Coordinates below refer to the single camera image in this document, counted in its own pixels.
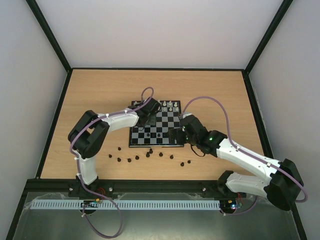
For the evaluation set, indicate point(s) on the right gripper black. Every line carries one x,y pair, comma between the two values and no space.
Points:
180,135

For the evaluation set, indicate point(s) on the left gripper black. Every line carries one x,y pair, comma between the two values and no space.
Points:
153,121

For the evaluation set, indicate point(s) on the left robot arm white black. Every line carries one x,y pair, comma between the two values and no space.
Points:
88,135

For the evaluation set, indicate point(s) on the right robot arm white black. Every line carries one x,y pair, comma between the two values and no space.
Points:
278,181

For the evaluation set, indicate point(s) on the black and white chessboard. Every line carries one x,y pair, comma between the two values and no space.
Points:
161,123

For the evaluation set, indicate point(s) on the black aluminium rail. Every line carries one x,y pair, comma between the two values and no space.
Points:
216,189

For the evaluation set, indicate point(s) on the light blue cable duct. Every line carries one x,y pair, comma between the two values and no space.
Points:
64,204

